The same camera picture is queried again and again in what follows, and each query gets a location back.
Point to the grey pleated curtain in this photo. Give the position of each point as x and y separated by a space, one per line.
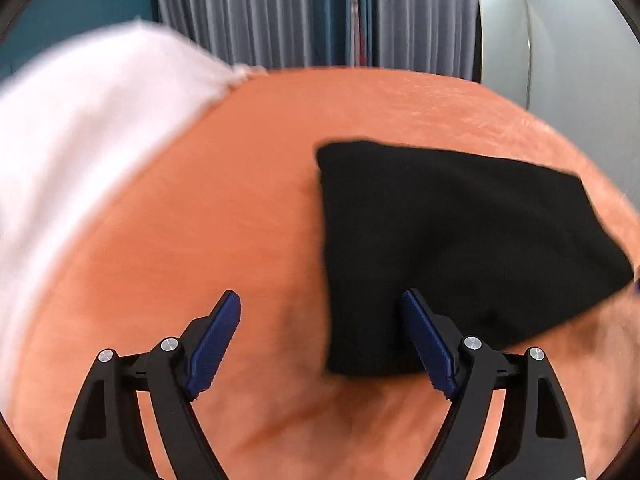
280 10

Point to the black pants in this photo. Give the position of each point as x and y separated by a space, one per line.
450 220

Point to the white quilt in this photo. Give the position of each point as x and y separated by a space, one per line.
75 135

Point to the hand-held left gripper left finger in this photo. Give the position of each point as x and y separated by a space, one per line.
215 342

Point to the white door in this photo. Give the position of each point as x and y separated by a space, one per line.
502 35

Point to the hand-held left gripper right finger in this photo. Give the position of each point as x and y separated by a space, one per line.
430 342

